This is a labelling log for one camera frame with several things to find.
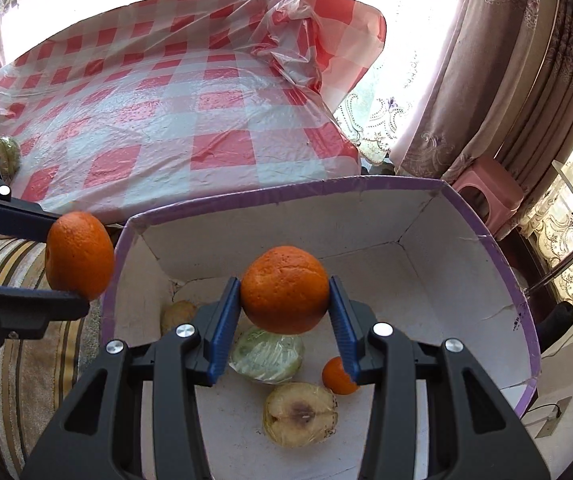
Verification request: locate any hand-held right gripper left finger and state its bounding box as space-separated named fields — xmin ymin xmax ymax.
xmin=20 ymin=275 xmax=243 ymax=480

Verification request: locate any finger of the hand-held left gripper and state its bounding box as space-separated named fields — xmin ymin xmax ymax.
xmin=0 ymin=147 xmax=61 ymax=242
xmin=0 ymin=283 xmax=90 ymax=347

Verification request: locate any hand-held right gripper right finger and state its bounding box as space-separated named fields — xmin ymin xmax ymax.
xmin=327 ymin=274 xmax=552 ymax=480

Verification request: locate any small tangerine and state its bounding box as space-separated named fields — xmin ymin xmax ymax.
xmin=321 ymin=356 xmax=361 ymax=396

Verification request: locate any yellowish fruit half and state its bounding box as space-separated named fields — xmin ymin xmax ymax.
xmin=160 ymin=300 xmax=198 ymax=336

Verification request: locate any green melon half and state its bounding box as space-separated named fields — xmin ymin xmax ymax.
xmin=229 ymin=326 xmax=305 ymax=385

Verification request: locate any large orange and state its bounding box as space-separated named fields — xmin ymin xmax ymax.
xmin=241 ymin=245 xmax=331 ymax=335
xmin=45 ymin=211 xmax=116 ymax=301

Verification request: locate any apple half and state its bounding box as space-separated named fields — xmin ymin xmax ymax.
xmin=262 ymin=382 xmax=339 ymax=448

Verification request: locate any purple cardboard box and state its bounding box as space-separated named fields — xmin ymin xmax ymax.
xmin=99 ymin=175 xmax=542 ymax=480

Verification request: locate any striped towel blanket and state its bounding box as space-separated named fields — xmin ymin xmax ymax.
xmin=0 ymin=239 xmax=120 ymax=480

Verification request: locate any small wrapped green fruit half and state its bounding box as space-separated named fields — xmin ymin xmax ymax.
xmin=0 ymin=136 xmax=22 ymax=183

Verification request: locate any red checkered plastic tablecloth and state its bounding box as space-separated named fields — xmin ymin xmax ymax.
xmin=0 ymin=0 xmax=388 ymax=227

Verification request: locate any pink plastic stool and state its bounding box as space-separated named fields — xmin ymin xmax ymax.
xmin=451 ymin=154 xmax=526 ymax=233

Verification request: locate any white lace sheer curtain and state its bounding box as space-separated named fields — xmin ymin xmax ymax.
xmin=335 ymin=55 xmax=419 ymax=167

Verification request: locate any floor power socket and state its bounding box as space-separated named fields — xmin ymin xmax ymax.
xmin=533 ymin=396 xmax=573 ymax=438

